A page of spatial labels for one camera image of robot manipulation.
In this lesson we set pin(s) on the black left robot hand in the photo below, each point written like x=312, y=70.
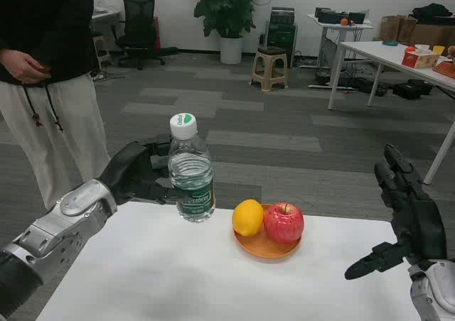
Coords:
x=125, y=172

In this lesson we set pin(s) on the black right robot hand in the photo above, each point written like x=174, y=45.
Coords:
x=416, y=225

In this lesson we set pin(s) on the clear water bottle green label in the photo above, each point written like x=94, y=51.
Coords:
x=191, y=179

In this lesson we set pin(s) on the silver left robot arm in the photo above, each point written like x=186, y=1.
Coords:
x=53, y=235

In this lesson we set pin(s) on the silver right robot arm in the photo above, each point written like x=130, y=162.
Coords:
x=432, y=292

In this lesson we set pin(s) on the white table leg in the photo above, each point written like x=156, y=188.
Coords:
x=440, y=150

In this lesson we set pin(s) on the person in cream trousers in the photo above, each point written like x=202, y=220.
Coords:
x=46, y=69

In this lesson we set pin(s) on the yellow lemon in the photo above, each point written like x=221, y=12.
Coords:
x=247, y=217

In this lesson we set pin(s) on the red apple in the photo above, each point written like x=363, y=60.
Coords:
x=283, y=222

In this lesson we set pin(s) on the black bag on floor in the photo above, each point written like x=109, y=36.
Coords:
x=412, y=88

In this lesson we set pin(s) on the black office chair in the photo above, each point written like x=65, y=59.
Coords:
x=139, y=26

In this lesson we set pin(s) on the black power strip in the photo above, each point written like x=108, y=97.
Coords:
x=362, y=85

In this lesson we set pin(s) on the white desk behind person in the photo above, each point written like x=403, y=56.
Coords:
x=103, y=22

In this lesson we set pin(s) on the orange round plate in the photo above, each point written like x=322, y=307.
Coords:
x=263, y=248

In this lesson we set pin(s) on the orange tray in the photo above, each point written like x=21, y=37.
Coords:
x=445, y=69

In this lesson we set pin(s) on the white long table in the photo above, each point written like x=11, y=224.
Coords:
x=391, y=61

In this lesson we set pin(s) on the red tissue box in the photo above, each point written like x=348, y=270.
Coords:
x=421, y=58

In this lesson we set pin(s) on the beige plastic stool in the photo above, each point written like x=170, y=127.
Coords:
x=269, y=69

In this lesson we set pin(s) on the yellow cup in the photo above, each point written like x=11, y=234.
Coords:
x=438, y=49

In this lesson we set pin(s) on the brown cardboard boxes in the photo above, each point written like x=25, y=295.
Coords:
x=416, y=30

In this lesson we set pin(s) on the green potted plant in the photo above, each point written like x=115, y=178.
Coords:
x=227, y=5

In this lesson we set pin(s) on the black equipment rack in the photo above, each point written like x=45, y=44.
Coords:
x=282, y=37

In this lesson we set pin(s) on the white desk with equipment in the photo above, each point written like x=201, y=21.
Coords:
x=337, y=30

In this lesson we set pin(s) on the black cases on desk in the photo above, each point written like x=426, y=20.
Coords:
x=337, y=15

